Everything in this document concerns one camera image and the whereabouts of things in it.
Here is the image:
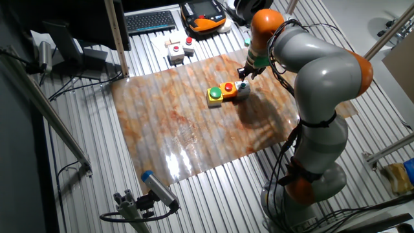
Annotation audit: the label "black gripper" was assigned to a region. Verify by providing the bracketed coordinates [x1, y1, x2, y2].
[237, 65, 260, 82]

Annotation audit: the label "orange box red button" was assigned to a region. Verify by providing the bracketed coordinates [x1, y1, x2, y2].
[219, 82, 239, 100]

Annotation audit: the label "yellow box green button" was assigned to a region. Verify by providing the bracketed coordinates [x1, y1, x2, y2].
[206, 86, 224, 108]

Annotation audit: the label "white computer mouse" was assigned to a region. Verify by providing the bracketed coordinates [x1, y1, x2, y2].
[216, 18, 234, 34]

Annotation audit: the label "small white box red button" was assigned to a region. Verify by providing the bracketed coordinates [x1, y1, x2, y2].
[182, 36, 196, 55]

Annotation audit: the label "black round device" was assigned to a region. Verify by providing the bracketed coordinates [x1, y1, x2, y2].
[233, 0, 276, 24]

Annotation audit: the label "large white box red button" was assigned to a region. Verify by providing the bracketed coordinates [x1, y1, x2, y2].
[167, 44, 186, 65]

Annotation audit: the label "orange black teach pendant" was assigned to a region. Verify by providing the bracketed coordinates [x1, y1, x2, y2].
[180, 0, 227, 34]

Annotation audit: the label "thin aluminium upright bar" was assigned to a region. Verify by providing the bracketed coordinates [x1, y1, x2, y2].
[285, 0, 300, 16]

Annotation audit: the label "white paper sheet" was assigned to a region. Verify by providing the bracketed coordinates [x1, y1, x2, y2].
[150, 30, 195, 58]

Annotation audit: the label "orange marble pattern mat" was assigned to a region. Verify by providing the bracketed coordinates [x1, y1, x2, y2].
[110, 47, 359, 195]

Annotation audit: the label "black keyboard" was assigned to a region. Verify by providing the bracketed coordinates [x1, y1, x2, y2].
[124, 10, 178, 36]

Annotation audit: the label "brown cardboard board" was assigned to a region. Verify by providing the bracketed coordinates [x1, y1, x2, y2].
[381, 38, 414, 104]

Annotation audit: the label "office chair base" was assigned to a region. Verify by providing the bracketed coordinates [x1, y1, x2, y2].
[376, 17, 414, 41]

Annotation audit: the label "dark monitor stand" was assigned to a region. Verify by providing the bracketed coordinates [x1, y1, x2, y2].
[42, 19, 109, 81]

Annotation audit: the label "black monitor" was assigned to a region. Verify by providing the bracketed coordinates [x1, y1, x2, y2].
[6, 0, 132, 52]

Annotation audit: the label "short aluminium profile stub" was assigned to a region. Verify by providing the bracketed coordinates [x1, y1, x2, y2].
[113, 189, 151, 233]

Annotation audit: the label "yellow plastic package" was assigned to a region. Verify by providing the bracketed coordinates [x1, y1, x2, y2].
[384, 162, 414, 195]

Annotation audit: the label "blue package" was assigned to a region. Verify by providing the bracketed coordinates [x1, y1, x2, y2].
[403, 157, 414, 185]

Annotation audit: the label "green gripper mount ring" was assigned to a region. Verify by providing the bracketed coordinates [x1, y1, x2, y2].
[246, 55, 271, 69]

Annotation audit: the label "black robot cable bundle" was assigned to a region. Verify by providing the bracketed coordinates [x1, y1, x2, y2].
[261, 18, 343, 233]

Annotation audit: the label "beige upright post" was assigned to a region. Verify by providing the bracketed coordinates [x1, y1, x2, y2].
[103, 0, 131, 78]

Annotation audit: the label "silver camera blue cap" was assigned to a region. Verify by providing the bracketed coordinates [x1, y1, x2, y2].
[140, 170, 180, 211]

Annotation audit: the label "diagonal aluminium frame bar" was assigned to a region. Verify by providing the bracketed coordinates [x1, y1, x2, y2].
[362, 2, 414, 61]

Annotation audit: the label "black monitor cables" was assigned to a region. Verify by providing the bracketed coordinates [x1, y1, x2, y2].
[48, 69, 124, 102]

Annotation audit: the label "aluminium bar with bracket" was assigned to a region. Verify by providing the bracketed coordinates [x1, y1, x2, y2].
[361, 132, 414, 172]

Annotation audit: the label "black camera cable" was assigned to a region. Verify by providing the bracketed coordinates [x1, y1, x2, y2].
[99, 206, 178, 224]

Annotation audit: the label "black floor cables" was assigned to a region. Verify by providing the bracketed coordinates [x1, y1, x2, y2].
[303, 194, 414, 233]

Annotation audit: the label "silver cylindrical camera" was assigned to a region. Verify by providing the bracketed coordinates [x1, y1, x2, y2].
[38, 40, 54, 74]

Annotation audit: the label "long aluminium frame bar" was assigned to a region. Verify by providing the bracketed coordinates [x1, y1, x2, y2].
[0, 45, 94, 177]

